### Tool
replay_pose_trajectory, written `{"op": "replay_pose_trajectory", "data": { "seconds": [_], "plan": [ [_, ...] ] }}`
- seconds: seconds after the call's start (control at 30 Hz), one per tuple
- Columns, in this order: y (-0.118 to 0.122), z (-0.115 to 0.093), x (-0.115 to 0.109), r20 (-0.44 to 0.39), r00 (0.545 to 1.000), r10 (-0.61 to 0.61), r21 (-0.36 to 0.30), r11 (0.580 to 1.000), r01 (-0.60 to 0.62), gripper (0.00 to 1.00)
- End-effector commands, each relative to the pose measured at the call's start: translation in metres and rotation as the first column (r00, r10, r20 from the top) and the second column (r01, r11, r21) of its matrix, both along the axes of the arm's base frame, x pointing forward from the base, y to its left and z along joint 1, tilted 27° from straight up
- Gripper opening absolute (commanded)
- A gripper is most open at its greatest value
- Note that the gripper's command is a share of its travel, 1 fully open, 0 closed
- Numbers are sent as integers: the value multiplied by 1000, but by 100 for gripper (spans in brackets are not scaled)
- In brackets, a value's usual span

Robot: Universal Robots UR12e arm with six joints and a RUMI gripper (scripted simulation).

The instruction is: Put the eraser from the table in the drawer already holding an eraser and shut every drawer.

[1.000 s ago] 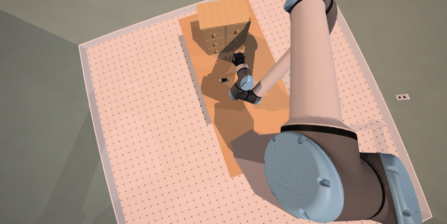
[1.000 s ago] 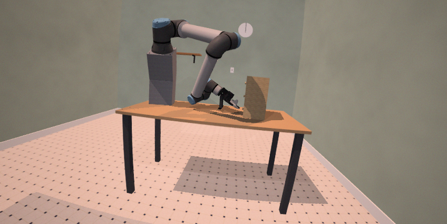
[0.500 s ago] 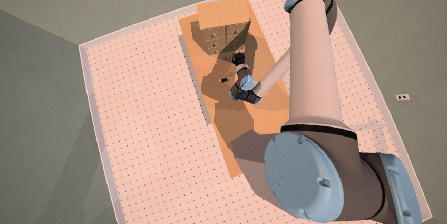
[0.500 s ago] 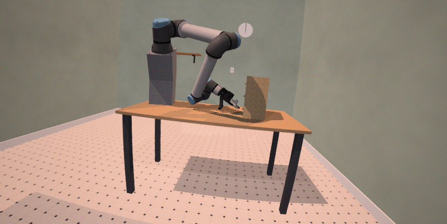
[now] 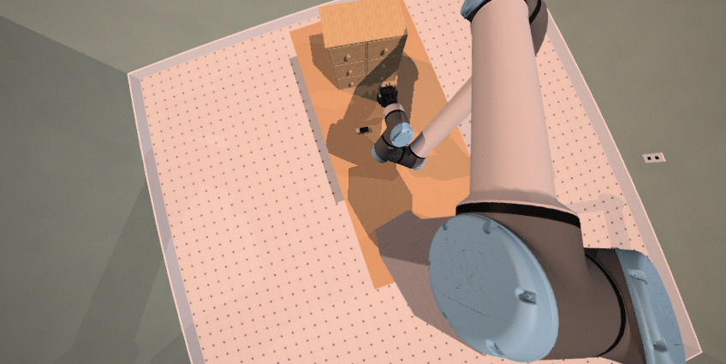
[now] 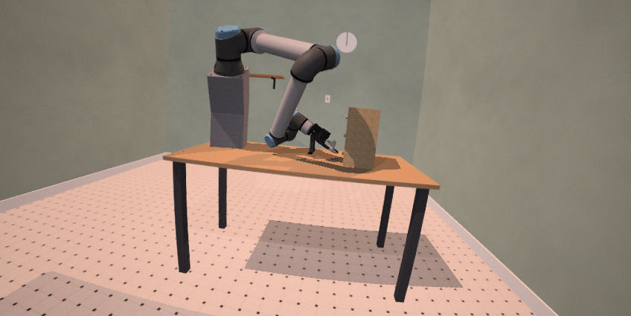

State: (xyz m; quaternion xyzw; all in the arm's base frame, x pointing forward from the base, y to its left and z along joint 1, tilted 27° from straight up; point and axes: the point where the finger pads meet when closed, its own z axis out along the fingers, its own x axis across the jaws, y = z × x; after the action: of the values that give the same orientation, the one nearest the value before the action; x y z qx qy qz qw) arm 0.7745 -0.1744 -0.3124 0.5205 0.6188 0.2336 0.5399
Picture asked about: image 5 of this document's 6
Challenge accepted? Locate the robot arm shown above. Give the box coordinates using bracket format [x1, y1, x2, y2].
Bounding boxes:
[372, 0, 686, 364]

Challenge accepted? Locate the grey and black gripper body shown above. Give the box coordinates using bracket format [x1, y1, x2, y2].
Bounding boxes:
[379, 85, 397, 108]

